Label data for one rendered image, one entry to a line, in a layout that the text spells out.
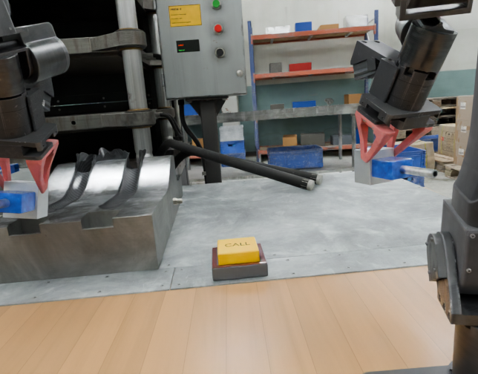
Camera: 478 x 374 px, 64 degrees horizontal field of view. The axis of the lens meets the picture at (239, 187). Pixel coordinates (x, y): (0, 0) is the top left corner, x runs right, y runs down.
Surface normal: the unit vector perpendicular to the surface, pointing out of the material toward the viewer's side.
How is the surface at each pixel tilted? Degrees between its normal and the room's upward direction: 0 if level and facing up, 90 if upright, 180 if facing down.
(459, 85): 90
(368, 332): 0
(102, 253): 90
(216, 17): 90
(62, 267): 90
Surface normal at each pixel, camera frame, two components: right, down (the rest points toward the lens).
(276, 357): -0.07, -0.97
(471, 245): -0.22, 0.33
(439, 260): -0.24, -0.30
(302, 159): 0.01, 0.27
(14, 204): 0.05, 0.06
